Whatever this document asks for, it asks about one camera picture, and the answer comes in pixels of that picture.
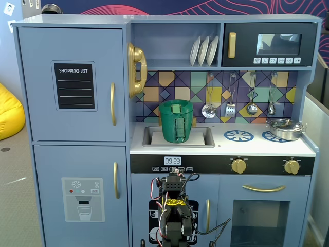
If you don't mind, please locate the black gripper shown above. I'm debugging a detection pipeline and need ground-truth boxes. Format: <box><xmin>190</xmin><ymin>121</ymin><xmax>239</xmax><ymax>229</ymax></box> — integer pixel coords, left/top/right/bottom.
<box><xmin>162</xmin><ymin>172</ymin><xmax>188</xmax><ymax>193</ymax></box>

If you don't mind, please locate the blue dishwasher print cabinet door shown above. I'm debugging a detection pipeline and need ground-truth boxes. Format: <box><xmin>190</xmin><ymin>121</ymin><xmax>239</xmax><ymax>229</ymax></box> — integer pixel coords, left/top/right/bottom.
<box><xmin>131</xmin><ymin>173</ymin><xmax>221</xmax><ymax>247</ymax></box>

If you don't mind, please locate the blue oven door with window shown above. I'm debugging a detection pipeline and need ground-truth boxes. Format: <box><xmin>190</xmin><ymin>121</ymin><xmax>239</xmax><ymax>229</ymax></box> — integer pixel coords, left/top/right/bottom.
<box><xmin>218</xmin><ymin>175</ymin><xmax>312</xmax><ymax>247</ymax></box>

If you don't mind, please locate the blue water dispenser fridge door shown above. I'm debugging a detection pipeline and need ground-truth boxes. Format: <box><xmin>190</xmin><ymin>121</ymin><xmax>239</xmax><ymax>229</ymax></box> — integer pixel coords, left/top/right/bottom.
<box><xmin>33</xmin><ymin>144</ymin><xmax>129</xmax><ymax>247</ymax></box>

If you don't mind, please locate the blue shopping list fridge door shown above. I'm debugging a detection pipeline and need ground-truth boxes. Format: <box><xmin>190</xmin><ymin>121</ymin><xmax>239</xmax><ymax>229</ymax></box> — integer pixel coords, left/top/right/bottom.
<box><xmin>17</xmin><ymin>27</ymin><xmax>126</xmax><ymax>142</ymax></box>

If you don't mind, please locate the black microwave door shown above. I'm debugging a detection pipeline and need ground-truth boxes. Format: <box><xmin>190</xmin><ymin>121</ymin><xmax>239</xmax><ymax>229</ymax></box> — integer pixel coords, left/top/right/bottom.
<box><xmin>222</xmin><ymin>22</ymin><xmax>318</xmax><ymax>67</ymax></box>

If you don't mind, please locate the grey toy sink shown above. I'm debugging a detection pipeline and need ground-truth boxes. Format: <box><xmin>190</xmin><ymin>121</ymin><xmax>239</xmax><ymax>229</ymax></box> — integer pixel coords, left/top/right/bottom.
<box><xmin>142</xmin><ymin>125</ymin><xmax>216</xmax><ymax>149</ymax></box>

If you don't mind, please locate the green plastic cup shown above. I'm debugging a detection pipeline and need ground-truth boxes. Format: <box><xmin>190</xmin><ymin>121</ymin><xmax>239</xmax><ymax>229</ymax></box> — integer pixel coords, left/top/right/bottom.
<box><xmin>158</xmin><ymin>99</ymin><xmax>196</xmax><ymax>144</ymax></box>

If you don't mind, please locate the gold stove knob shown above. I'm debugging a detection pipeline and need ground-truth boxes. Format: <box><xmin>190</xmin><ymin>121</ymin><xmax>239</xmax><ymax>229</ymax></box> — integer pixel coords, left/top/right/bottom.
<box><xmin>231</xmin><ymin>158</ymin><xmax>247</xmax><ymax>175</ymax></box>
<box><xmin>284</xmin><ymin>159</ymin><xmax>301</xmax><ymax>175</ymax></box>

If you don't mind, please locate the metal slotted skimmer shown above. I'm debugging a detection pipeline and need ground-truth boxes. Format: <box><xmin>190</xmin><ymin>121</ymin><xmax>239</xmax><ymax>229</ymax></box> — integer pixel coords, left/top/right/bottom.
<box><xmin>202</xmin><ymin>73</ymin><xmax>217</xmax><ymax>119</ymax></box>

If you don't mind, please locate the metal slotted spatula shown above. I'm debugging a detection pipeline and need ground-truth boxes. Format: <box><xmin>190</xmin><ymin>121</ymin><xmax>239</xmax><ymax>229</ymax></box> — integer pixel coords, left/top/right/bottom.
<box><xmin>225</xmin><ymin>73</ymin><xmax>236</xmax><ymax>118</ymax></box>

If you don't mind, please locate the metal ladle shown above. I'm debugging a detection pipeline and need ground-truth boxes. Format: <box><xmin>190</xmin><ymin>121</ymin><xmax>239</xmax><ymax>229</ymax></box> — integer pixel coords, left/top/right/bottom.
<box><xmin>246</xmin><ymin>73</ymin><xmax>258</xmax><ymax>116</ymax></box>

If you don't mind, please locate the gold toy telephone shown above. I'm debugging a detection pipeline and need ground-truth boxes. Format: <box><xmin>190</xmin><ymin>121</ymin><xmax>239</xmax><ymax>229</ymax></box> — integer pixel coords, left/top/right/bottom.
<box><xmin>127</xmin><ymin>42</ymin><xmax>149</xmax><ymax>100</ymax></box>

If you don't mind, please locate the metal spoon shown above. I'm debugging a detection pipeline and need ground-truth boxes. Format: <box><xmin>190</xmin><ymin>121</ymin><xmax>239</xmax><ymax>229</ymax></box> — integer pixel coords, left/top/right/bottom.
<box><xmin>267</xmin><ymin>73</ymin><xmax>278</xmax><ymax>116</ymax></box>

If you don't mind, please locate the stainless steel pot lid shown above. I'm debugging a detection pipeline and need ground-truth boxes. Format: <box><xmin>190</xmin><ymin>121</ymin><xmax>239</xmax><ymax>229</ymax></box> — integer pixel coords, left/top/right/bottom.
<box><xmin>267</xmin><ymin>118</ymin><xmax>304</xmax><ymax>132</ymax></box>

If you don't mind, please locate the white toy plate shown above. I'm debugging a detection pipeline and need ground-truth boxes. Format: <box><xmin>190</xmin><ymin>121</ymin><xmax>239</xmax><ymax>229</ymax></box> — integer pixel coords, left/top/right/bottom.
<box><xmin>197</xmin><ymin>35</ymin><xmax>210</xmax><ymax>67</ymax></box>
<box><xmin>189</xmin><ymin>35</ymin><xmax>202</xmax><ymax>67</ymax></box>
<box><xmin>206</xmin><ymin>35</ymin><xmax>220</xmax><ymax>67</ymax></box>

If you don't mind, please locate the black shopping list board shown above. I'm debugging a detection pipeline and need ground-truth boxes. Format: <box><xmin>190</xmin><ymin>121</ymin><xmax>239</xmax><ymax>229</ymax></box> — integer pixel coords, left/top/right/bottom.
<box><xmin>50</xmin><ymin>60</ymin><xmax>98</xmax><ymax>112</ymax></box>

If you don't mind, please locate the grey partition panel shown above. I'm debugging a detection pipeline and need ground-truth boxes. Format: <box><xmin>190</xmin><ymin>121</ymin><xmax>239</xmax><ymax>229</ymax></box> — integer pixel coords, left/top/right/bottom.
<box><xmin>303</xmin><ymin>52</ymin><xmax>329</xmax><ymax>247</ymax></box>

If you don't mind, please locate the blue toy kitchen body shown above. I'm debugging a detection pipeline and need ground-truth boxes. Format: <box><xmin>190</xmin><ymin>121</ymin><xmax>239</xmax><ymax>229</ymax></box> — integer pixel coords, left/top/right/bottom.
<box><xmin>11</xmin><ymin>14</ymin><xmax>323</xmax><ymax>247</ymax></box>

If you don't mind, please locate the yellow bean bag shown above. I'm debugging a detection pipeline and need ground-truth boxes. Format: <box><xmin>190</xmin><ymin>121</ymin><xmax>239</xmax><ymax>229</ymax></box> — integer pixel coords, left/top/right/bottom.
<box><xmin>0</xmin><ymin>82</ymin><xmax>26</xmax><ymax>142</ymax></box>

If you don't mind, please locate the red white servo cable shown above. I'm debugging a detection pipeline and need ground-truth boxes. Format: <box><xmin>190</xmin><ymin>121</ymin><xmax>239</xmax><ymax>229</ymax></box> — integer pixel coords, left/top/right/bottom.
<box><xmin>150</xmin><ymin>177</ymin><xmax>169</xmax><ymax>244</ymax></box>

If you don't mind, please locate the gold cabinet door handle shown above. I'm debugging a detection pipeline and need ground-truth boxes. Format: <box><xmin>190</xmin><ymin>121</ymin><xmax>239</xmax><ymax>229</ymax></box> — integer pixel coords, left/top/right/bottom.
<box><xmin>205</xmin><ymin>199</ymin><xmax>211</xmax><ymax>233</ymax></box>

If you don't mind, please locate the gold fridge door handle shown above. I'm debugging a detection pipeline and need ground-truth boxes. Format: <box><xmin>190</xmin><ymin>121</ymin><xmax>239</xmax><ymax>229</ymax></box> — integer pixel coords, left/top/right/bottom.
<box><xmin>113</xmin><ymin>161</ymin><xmax>121</xmax><ymax>200</ymax></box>
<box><xmin>110</xmin><ymin>82</ymin><xmax>117</xmax><ymax>127</ymax></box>

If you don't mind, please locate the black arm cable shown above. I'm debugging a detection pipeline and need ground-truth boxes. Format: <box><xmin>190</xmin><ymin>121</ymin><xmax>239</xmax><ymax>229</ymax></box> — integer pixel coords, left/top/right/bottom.
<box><xmin>179</xmin><ymin>172</ymin><xmax>232</xmax><ymax>247</ymax></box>

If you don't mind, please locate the gold oven door handle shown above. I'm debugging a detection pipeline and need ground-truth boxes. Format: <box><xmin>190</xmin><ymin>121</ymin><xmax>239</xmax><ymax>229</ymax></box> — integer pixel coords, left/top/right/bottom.
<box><xmin>242</xmin><ymin>184</ymin><xmax>286</xmax><ymax>193</ymax></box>

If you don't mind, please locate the gold microwave handle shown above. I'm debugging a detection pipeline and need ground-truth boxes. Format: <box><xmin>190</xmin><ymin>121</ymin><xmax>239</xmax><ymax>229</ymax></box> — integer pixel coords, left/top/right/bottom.
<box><xmin>228</xmin><ymin>32</ymin><xmax>237</xmax><ymax>59</ymax></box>

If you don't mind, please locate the white wall socket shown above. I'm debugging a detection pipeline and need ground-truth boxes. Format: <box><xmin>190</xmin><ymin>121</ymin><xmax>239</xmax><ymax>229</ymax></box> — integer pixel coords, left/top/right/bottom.
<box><xmin>3</xmin><ymin>2</ymin><xmax>15</xmax><ymax>16</ymax></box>

